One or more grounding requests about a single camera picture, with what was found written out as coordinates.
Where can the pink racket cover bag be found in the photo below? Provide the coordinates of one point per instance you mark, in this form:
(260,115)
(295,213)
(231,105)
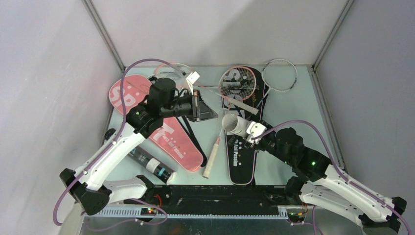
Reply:
(151,110)

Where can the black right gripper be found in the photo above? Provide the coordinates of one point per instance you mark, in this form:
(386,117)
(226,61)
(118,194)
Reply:
(255,147)

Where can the white shuttlecock tube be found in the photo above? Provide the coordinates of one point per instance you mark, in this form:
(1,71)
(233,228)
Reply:
(235,124)

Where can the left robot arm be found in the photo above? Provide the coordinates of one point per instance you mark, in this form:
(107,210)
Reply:
(87,184)

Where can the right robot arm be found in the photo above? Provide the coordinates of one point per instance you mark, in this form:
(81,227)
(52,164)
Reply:
(320,182)

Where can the black racket cover bag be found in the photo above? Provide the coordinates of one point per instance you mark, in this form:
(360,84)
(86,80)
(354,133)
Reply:
(241,160)

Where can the clear white tube lid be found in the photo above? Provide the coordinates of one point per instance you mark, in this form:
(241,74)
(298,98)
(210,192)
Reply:
(222,112)

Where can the pink racket on black bag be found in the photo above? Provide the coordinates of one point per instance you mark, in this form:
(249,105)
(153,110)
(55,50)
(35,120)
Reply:
(236,85)

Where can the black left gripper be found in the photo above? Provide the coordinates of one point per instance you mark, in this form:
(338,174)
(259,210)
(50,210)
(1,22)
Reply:
(200,110)

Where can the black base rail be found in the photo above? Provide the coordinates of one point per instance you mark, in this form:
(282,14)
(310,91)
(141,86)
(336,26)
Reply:
(219,200)

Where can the black shuttlecock tube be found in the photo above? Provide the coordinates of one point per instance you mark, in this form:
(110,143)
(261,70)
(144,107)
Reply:
(152,164)

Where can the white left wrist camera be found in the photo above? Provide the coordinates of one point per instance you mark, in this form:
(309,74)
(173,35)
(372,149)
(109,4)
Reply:
(190,79)

